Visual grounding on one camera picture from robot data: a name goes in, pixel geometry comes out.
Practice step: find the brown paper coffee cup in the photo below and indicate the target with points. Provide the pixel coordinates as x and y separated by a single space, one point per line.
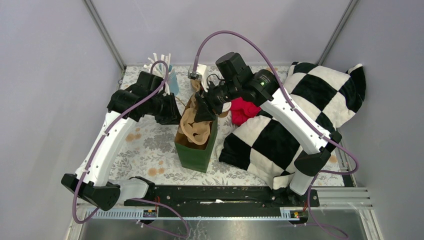
225 109

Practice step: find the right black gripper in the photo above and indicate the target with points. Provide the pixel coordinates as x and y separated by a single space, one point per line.
205 103

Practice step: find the green brown paper bag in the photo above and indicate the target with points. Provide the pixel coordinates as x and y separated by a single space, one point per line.
192 156

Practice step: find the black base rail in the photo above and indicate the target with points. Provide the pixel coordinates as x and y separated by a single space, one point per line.
229 201

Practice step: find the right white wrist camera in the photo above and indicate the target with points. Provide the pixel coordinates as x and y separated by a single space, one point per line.
201 73

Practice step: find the light blue straw cup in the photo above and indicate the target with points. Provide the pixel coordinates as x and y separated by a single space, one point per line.
173 81

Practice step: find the floral table mat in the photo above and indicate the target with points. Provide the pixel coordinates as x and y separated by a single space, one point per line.
149 151

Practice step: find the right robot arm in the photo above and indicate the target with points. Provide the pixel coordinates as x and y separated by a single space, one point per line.
264 90

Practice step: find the brown cardboard cup carrier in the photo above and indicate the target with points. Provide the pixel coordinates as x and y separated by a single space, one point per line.
196 85

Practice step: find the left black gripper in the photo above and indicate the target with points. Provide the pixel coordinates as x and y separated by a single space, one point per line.
173 116

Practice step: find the black white checkered blanket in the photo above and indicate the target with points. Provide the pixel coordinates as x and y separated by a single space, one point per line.
290 141

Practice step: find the red cloth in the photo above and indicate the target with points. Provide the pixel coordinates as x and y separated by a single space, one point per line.
242 110

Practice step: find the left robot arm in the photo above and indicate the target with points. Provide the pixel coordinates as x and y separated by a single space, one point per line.
126 107

